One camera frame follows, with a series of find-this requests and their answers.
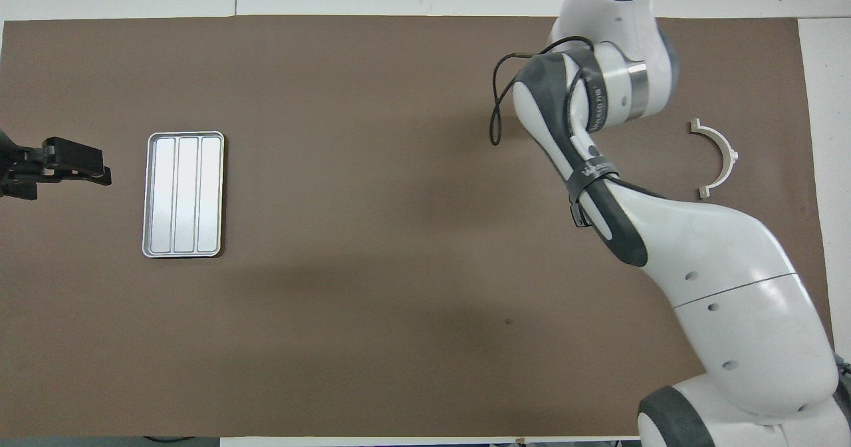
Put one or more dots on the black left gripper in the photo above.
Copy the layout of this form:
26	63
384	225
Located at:
20	167

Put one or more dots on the dark grey brake pad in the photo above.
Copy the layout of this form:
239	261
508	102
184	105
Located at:
576	214

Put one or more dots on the white curved plastic bracket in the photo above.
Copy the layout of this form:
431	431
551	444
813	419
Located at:
726	151

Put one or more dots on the silver metal tray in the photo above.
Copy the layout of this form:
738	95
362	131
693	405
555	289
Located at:
183	194

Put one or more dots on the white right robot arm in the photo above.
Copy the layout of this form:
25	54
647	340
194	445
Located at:
731	281

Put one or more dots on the brown table mat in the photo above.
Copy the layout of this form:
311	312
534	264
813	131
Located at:
332	300

